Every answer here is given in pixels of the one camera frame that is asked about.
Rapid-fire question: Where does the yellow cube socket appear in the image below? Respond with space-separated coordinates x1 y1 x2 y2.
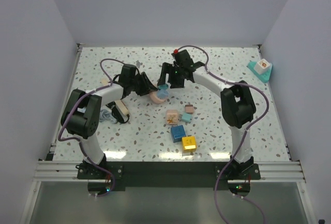
182 136 197 153

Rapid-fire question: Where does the pink cube plug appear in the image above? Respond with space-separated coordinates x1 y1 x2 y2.
165 110 179 125

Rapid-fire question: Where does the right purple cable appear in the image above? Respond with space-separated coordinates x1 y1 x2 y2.
178 44 269 224

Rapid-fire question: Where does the purple cable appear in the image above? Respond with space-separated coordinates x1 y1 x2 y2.
57 58 125 198
178 44 269 224

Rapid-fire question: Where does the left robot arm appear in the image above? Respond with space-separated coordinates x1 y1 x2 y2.
57 64 158 178

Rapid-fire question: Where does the black power cord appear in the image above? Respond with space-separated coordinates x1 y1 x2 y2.
106 101 131 124

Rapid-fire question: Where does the blue small plug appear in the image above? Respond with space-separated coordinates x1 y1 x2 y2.
157 89 169 100

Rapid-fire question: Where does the light blue cord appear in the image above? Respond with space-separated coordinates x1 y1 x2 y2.
100 108 117 124

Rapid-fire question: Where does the teal triangular socket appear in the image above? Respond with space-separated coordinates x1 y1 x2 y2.
247 61 273 83

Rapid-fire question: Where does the white cube plug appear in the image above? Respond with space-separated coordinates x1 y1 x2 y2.
254 59 271 74

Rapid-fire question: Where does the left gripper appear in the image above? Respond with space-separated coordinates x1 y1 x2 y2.
129 72 156 96

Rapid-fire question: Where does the pink small plug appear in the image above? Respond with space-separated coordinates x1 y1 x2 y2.
185 104 195 114

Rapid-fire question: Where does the teal small plug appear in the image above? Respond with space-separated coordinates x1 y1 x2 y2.
180 113 192 123

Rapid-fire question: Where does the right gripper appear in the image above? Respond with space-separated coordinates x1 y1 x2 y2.
158 63 185 89

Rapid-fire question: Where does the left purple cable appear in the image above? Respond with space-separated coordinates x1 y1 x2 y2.
57 58 125 198

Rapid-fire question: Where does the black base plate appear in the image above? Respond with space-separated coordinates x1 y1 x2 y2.
76 161 261 194

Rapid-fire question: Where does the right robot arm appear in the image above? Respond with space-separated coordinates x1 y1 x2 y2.
158 50 256 179

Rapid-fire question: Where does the pink round socket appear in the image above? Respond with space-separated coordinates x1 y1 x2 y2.
149 92 167 104

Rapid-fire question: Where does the blue cube plug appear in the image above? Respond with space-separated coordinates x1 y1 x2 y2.
170 125 186 143

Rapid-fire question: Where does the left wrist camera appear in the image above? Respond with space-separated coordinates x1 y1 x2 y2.
136 61 142 69

